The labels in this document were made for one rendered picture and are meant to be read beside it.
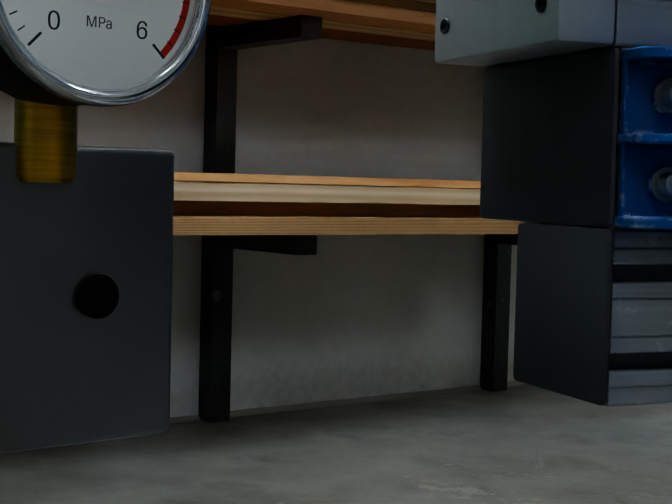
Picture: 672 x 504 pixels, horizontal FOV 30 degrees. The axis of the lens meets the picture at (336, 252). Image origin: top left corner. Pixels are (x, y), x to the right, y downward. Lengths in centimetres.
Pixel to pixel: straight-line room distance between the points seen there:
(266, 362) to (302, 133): 63
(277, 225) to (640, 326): 214
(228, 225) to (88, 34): 238
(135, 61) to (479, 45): 40
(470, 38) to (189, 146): 254
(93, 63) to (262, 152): 303
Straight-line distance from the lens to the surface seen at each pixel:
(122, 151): 34
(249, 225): 272
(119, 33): 31
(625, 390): 65
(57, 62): 31
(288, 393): 344
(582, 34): 63
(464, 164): 379
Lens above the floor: 61
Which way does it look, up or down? 3 degrees down
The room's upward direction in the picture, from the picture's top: 1 degrees clockwise
